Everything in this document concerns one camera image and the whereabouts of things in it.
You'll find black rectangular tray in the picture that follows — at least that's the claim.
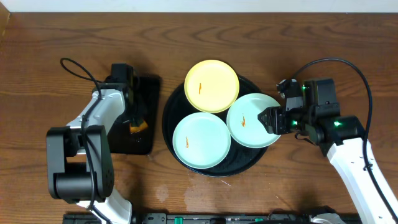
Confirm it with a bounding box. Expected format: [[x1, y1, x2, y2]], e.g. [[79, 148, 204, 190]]
[[108, 74, 161, 155]]

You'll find black round tray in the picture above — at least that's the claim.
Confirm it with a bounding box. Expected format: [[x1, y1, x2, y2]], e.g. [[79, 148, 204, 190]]
[[162, 83, 267, 177]]

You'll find yellow plate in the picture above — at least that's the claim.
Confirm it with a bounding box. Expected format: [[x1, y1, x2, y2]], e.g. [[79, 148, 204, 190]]
[[184, 60, 240, 113]]

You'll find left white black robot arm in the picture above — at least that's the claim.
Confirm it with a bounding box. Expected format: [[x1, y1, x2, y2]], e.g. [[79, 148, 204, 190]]
[[46, 80, 135, 223]]

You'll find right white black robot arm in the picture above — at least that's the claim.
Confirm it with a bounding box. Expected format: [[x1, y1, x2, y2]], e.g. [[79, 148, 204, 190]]
[[257, 78, 397, 223]]

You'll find orange green sponge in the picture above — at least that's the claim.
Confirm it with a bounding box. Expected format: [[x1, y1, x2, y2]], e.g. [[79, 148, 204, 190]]
[[129, 118, 149, 134]]

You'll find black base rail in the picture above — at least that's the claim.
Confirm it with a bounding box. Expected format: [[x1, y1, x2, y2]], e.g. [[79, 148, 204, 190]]
[[62, 212, 361, 224]]

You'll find mint green plate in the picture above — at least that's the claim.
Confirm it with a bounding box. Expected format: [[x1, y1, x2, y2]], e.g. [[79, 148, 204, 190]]
[[172, 112, 231, 169]]

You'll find light green plate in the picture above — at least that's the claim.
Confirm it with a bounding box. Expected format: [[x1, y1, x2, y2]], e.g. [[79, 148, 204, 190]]
[[226, 93, 280, 149]]

